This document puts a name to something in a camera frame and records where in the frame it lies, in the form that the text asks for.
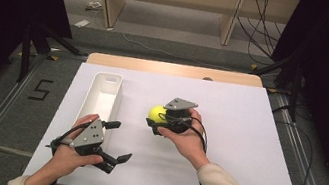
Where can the small white packet litter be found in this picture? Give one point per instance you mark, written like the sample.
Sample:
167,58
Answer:
94,5

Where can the person's left hand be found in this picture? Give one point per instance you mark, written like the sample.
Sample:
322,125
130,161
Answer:
68,159

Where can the white board sheet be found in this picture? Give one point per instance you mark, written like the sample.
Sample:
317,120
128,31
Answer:
239,135

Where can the white paper scrap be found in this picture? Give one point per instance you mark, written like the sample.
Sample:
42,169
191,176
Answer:
82,23

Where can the black tripod stand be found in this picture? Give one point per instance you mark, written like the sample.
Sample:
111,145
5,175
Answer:
295,84
27,49

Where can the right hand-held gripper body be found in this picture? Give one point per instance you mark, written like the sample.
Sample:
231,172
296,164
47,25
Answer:
179,115

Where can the person's right hand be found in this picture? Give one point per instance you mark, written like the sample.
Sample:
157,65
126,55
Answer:
187,143

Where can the white plastic bin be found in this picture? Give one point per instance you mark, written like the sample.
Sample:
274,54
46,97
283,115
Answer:
102,99

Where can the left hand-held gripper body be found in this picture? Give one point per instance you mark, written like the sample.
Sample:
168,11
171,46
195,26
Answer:
90,135

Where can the yellow tennis ball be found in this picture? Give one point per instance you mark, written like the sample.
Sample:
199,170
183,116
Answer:
156,113

